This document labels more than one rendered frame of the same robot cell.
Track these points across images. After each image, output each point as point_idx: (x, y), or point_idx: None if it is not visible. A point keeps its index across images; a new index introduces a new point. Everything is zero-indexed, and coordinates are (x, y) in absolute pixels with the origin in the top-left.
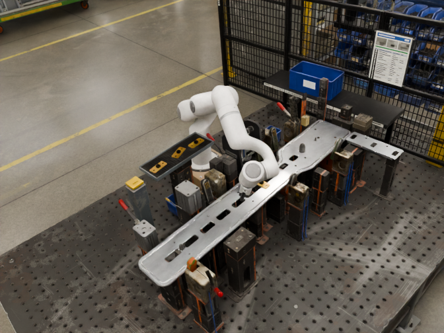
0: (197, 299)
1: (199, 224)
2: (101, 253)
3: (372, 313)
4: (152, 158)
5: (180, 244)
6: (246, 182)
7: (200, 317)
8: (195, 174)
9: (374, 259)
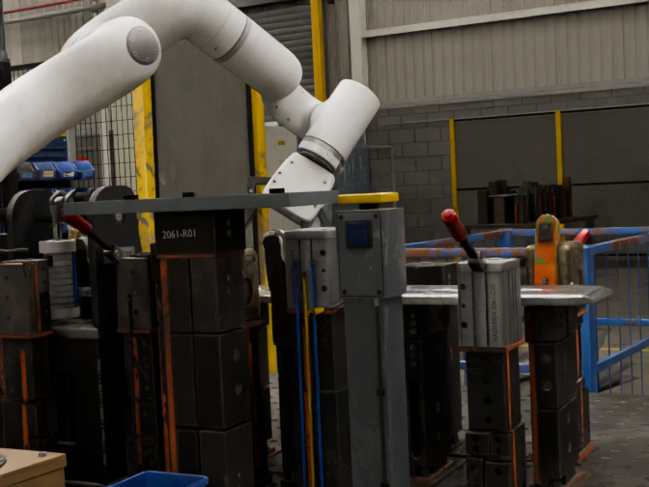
0: (577, 330)
1: None
2: None
3: None
4: (235, 197)
5: None
6: (368, 122)
7: (582, 403)
8: (19, 464)
9: (277, 392)
